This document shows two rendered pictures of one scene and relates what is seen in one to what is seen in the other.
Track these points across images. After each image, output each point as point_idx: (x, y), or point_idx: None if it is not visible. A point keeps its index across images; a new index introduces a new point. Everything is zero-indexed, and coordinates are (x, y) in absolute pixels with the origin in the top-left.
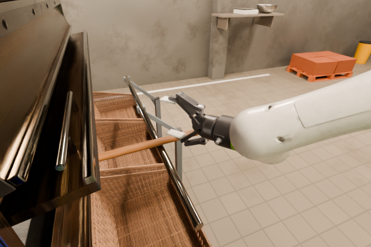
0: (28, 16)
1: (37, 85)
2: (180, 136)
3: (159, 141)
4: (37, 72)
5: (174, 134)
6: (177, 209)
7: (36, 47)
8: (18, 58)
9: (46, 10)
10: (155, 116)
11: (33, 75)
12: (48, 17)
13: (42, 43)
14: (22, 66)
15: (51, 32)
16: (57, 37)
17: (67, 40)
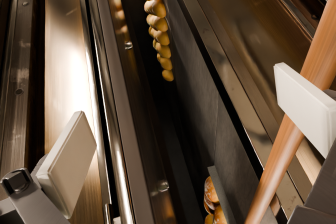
0: (18, 126)
1: (100, 215)
2: (324, 150)
3: (327, 50)
4: (88, 180)
5: (297, 120)
6: None
7: (65, 121)
8: None
9: (30, 18)
10: None
11: (87, 202)
12: None
13: (66, 88)
14: (71, 223)
15: (63, 15)
16: (72, 0)
17: None
